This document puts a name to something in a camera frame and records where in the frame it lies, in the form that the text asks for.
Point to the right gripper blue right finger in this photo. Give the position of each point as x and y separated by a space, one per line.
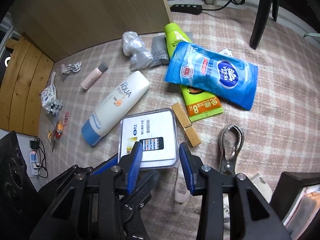
191 165

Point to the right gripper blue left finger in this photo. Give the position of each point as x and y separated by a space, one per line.
130 165

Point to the metal pliers tool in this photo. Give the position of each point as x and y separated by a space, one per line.
231 140

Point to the wooden clothespin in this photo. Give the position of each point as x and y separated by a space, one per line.
186 124

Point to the clear plastic phone box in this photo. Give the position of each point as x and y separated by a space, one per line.
156 131

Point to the grey shower cap packet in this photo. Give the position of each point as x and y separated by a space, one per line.
262 187

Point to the small white cream tube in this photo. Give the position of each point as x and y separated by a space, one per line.
181 192

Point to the green orange tube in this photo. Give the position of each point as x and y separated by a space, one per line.
199 103

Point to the white AQUA sunscreen tube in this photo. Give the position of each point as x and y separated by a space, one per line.
112 109

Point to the small orange toy packet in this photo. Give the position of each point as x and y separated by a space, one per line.
57 128

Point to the plaid beige table mat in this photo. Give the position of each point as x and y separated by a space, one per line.
281 130

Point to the blue wet wipes pack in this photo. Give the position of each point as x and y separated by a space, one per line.
232 79

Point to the pink small bottle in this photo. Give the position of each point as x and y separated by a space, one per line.
93 76

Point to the white power strip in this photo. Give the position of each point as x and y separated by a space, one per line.
34 163

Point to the black storage box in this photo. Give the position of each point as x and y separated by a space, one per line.
296 202

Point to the bag of silver beads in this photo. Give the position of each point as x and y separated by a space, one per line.
49 99

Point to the grey sachet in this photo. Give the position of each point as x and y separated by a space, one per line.
163 46

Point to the black speaker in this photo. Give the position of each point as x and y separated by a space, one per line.
17 190

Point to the crumpled clear plastic bag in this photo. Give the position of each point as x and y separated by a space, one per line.
134 47

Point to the pine wood board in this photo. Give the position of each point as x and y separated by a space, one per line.
26 77

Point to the black power strip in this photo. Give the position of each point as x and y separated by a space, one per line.
186 8

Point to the light wooden cabinet panel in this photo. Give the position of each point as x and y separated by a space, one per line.
63 27

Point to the black chair leg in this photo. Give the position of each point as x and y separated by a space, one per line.
261 20

